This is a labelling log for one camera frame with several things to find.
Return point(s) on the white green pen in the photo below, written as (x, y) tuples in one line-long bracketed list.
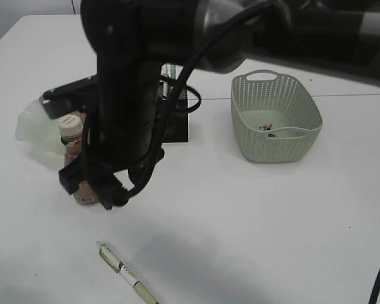
[(120, 268)]

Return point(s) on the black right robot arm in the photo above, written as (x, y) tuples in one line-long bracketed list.
[(146, 51)]

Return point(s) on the light green woven basket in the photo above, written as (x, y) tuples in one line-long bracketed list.
[(283, 102)]

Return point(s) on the blue grey click pen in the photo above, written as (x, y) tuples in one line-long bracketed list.
[(173, 71)]

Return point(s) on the grey black click pen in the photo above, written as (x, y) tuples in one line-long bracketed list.
[(165, 70)]

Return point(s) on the brown coffee drink bottle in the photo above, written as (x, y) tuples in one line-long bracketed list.
[(71, 129)]

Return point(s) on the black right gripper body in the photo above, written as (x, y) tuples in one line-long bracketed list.
[(128, 139)]

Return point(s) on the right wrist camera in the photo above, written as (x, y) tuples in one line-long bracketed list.
[(76, 96)]

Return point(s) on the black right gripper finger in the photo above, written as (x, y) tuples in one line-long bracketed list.
[(104, 190), (120, 195)]

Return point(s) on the black mesh pen holder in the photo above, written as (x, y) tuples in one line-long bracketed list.
[(178, 126)]

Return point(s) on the green ruffled glass plate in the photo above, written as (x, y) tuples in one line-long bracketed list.
[(35, 127)]

